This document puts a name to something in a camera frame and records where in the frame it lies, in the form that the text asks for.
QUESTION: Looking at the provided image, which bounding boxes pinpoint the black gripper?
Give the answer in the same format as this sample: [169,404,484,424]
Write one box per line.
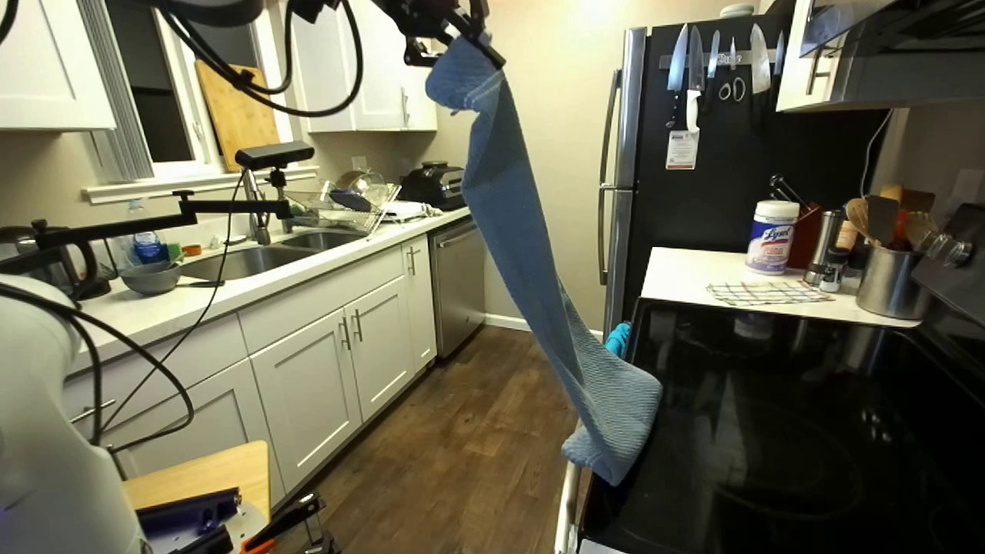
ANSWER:
[371,0,491,68]

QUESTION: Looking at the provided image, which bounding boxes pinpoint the light blue towel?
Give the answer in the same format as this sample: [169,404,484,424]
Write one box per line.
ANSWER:
[423,41,661,488]

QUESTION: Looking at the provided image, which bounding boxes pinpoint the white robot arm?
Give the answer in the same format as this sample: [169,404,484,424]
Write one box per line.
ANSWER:
[0,0,485,554]

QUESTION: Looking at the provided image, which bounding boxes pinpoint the bright blue towel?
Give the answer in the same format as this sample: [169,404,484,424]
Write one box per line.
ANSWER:
[603,324,629,359]

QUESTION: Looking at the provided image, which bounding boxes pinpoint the wooden cutting board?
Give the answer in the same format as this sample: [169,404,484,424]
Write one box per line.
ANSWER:
[194,61,279,173]

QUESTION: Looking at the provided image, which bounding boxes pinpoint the steel dishwasher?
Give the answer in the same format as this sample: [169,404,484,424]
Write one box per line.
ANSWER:
[429,220,485,359]

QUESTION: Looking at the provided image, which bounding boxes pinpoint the black refrigerator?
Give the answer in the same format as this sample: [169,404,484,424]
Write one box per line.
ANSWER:
[597,15,885,330]

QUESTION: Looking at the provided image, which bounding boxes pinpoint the white paper on fridge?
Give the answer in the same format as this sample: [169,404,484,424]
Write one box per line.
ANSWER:
[664,129,698,170]

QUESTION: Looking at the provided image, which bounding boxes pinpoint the steel kitchen sink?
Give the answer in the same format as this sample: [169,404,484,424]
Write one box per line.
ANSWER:
[182,231,357,285]

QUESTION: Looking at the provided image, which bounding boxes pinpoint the white lower kitchen cabinets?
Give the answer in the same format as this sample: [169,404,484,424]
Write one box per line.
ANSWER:
[61,236,434,498]

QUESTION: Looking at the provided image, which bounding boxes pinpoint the grey bowl on counter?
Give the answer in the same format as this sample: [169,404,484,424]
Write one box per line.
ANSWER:
[123,261,182,297]

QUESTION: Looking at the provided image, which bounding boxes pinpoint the white upper cabinet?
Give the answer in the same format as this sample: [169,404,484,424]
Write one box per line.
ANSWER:
[772,0,985,113]

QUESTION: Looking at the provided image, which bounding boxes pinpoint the white wipes canister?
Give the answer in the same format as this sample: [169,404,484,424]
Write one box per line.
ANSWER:
[747,201,799,272]

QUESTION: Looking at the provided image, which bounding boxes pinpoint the white patterned trivet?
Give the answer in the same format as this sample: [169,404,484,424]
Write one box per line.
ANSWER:
[706,280,823,309]

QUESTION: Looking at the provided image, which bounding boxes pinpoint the steel utensil crock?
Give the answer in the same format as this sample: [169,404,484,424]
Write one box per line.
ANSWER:
[855,244,930,321]

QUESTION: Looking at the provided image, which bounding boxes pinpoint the wooden board with tools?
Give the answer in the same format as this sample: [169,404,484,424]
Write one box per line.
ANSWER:
[123,441,321,554]

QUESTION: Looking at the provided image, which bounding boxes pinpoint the black glass-top stove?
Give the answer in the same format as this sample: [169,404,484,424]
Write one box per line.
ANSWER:
[577,301,985,554]

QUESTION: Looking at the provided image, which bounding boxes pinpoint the black camera on stand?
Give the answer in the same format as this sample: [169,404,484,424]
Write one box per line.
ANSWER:
[233,143,312,170]

